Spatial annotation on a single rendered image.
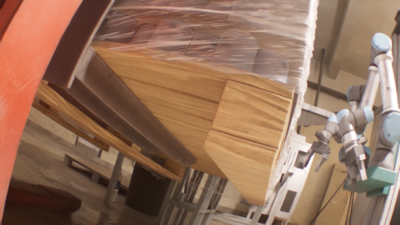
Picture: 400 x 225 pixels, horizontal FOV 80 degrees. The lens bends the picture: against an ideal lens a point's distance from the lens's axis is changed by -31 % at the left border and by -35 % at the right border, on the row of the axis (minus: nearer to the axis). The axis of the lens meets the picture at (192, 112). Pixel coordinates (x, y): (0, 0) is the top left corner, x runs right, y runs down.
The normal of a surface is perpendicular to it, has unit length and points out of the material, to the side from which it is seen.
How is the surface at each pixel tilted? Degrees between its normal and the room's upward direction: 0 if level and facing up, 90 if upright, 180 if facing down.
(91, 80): 90
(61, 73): 90
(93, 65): 90
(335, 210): 90
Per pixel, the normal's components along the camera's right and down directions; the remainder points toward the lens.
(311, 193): -0.22, -0.29
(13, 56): 0.91, 0.27
